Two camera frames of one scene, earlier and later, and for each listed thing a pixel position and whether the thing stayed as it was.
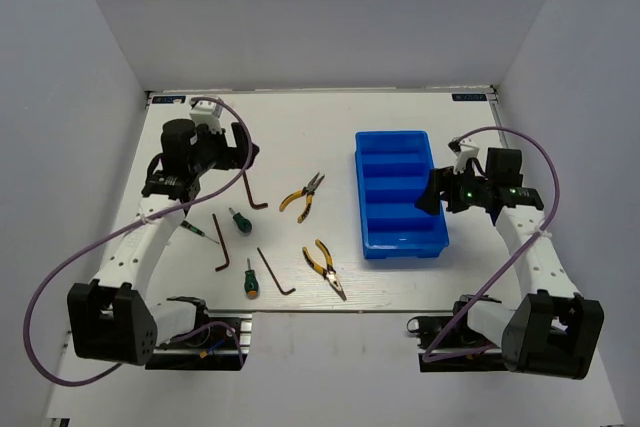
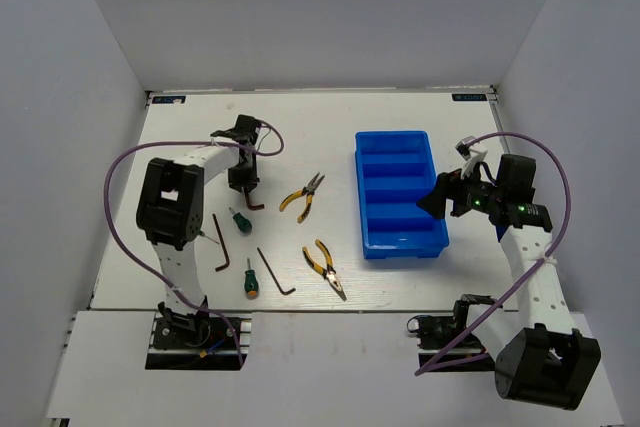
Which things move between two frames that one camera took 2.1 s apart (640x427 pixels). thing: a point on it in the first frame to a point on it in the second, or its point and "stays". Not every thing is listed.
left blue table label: (166, 99) stays
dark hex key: (273, 275) stays
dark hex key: (215, 221) stays
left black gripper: (233, 157) to (251, 180)
